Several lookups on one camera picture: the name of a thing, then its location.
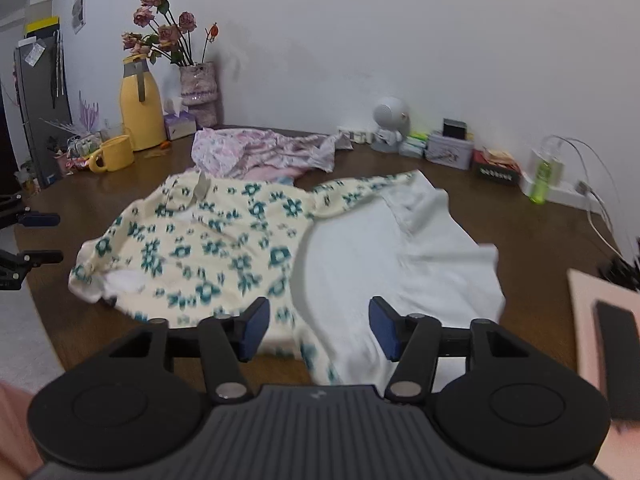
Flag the small white desk fan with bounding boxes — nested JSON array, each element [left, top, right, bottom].
[[371, 96, 412, 155]]

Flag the pink board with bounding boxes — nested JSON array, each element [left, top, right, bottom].
[[566, 268, 640, 426]]

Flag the person's pink clothing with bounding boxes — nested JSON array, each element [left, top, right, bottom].
[[0, 382, 46, 479]]

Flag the green and white boxes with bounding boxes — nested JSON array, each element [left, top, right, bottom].
[[398, 132, 430, 159]]

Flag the grey metal tin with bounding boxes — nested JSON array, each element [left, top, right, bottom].
[[425, 131, 474, 171]]

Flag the grey cabinet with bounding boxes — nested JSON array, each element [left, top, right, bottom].
[[12, 16, 73, 188]]

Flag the cluster of small desk clutter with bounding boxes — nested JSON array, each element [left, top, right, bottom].
[[47, 130, 108, 173]]

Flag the red and black box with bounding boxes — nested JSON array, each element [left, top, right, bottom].
[[472, 147, 521, 182]]

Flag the cream teal floral garment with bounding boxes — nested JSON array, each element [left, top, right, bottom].
[[67, 169, 507, 387]]

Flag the dried rose bouquet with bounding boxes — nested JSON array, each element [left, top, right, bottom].
[[121, 0, 220, 67]]

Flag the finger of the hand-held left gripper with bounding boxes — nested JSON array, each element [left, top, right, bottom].
[[0, 248, 64, 291], [0, 192, 61, 231]]

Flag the pink floral garment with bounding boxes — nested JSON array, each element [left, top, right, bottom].
[[191, 127, 356, 181]]

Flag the pink knitted vase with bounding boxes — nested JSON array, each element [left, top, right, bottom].
[[179, 61, 222, 128]]

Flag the white power strip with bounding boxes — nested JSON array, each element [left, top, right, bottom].
[[520, 147, 601, 211]]

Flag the purple tissue box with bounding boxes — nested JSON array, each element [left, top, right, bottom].
[[163, 97, 197, 141]]

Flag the purple feather decoration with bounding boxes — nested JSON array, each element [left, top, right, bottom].
[[77, 91, 103, 133]]

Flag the plain pink cloth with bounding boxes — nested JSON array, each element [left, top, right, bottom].
[[242, 165, 307, 182]]

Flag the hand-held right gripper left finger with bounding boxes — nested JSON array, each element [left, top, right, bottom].
[[107, 297, 271, 405]]

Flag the black spiky object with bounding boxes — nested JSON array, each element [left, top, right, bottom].
[[597, 237, 640, 292]]

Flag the black phone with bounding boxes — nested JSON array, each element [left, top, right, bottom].
[[593, 300, 640, 423]]

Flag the white cables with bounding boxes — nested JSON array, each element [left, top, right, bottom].
[[545, 135, 626, 257]]

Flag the yellow mug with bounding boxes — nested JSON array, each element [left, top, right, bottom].
[[88, 135, 136, 174]]

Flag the yellow thermos jug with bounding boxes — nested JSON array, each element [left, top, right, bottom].
[[119, 54, 167, 152]]

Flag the green bottle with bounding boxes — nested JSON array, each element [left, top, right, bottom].
[[530, 152, 553, 204]]

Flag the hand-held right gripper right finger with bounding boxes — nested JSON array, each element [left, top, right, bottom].
[[369, 296, 532, 405]]

